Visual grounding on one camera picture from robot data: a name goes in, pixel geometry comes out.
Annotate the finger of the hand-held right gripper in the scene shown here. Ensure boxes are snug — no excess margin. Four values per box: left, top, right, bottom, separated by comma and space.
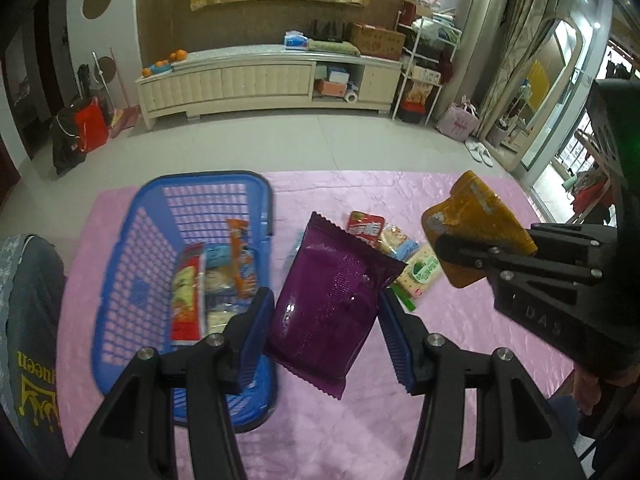
435, 234, 603, 281
530, 223, 621, 248

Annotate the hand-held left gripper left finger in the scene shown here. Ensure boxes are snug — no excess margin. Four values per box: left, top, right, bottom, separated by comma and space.
65, 287, 276, 480

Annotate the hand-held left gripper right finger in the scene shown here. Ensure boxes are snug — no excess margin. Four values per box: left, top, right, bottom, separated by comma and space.
378, 290, 586, 480

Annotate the pale yellow cracker packet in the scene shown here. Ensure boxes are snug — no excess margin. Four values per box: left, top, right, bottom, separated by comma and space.
206, 305, 248, 337

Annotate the orange pouch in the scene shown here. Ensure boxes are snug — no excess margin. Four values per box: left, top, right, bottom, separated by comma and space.
421, 170, 539, 289

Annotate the green label cracker packet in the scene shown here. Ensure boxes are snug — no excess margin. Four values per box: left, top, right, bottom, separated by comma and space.
389, 244, 445, 313

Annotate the light blue clear bag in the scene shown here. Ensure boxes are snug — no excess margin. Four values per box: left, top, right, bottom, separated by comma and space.
204, 244, 238, 297

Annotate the blue edged cracker packet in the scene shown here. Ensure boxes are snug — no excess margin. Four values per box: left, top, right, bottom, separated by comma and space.
376, 226, 420, 258

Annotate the long red snack packet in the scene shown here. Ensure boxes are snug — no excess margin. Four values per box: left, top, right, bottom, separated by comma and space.
171, 241, 207, 347

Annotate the purple snack packet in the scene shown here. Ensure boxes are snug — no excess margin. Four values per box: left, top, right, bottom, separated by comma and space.
264, 211, 408, 402

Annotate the small orange snack packet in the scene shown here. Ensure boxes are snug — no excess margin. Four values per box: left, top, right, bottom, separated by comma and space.
226, 217, 258, 300

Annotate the blue plastic basket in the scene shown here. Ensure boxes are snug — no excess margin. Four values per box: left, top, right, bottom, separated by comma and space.
91, 171, 279, 433

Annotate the red garment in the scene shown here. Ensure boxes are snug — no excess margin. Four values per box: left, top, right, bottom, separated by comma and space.
571, 172, 610, 215

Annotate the pink quilted tablecloth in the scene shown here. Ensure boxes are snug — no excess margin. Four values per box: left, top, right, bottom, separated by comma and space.
55, 170, 576, 480

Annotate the pink tote bag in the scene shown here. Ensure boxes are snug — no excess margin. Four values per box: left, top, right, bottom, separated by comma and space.
436, 97, 480, 141

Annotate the standing arched mirror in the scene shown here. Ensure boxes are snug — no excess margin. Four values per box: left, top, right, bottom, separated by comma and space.
500, 16, 587, 172

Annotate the white metal rack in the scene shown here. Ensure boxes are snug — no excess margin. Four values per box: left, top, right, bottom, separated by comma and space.
392, 9, 461, 127

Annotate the patterned beige curtain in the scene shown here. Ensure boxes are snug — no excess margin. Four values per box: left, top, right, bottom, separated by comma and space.
490, 0, 557, 137

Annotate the grey cloth yellow print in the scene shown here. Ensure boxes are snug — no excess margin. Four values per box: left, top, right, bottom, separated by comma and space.
0, 234, 68, 480

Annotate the tower air conditioner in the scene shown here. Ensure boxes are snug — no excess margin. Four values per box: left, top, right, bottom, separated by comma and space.
465, 0, 507, 111

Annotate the folded clothes pile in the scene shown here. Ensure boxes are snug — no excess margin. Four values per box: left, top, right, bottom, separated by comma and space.
415, 10, 461, 44

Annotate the brown cardboard box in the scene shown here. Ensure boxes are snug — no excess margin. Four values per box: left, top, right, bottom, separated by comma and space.
349, 22, 406, 61

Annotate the green folded cushion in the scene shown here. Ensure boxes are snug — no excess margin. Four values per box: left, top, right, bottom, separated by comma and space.
306, 39, 361, 57

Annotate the pale blue lace cover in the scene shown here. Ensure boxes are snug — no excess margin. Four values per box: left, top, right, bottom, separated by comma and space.
0, 235, 36, 286

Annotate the red white box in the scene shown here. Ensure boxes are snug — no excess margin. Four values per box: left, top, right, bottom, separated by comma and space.
404, 0, 441, 19

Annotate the cream tv cabinet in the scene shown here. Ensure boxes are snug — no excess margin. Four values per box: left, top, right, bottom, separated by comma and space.
136, 44, 407, 121

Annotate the pink broom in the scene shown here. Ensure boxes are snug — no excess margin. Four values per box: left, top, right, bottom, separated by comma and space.
109, 47, 139, 139

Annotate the black bag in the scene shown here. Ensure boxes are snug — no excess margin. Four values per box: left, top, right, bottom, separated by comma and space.
51, 110, 89, 176

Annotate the red paper bag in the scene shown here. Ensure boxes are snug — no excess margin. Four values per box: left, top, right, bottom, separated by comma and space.
74, 97, 110, 154

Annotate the black upright case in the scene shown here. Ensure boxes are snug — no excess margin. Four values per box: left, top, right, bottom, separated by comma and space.
77, 64, 94, 101

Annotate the dark doorway frame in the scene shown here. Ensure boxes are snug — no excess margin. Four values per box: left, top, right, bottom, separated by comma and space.
0, 0, 57, 161

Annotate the round brown wall disc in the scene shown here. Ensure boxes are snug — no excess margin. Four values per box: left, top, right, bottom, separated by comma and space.
81, 0, 114, 20

